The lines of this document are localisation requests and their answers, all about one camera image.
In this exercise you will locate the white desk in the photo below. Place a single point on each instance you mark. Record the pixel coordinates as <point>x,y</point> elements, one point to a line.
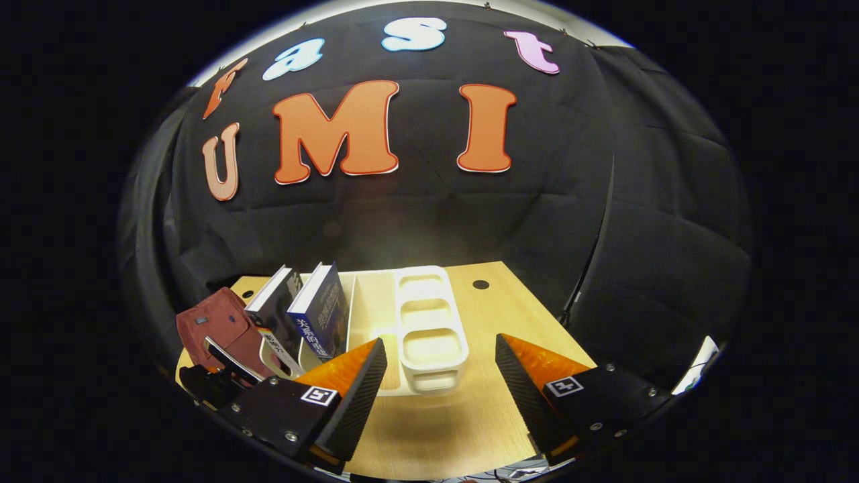
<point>698,365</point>

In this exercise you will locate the maroon schoolbag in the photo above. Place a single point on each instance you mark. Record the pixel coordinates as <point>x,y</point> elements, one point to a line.
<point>215,322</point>

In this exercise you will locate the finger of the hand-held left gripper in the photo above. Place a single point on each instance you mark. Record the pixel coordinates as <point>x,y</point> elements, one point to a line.
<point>201,388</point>

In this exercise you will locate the portrait cover book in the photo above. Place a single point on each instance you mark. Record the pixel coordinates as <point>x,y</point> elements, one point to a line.
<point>275,312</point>

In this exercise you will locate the blue cover book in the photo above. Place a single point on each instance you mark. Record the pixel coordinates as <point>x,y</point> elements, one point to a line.
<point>325,315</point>

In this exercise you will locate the white bookshelf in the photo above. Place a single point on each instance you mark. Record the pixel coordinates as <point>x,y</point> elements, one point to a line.
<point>429,335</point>

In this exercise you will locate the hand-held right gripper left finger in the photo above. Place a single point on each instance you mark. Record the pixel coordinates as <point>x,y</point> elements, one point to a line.
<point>356,402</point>

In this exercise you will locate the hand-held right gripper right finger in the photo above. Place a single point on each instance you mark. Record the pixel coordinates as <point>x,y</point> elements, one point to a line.
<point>527,396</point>

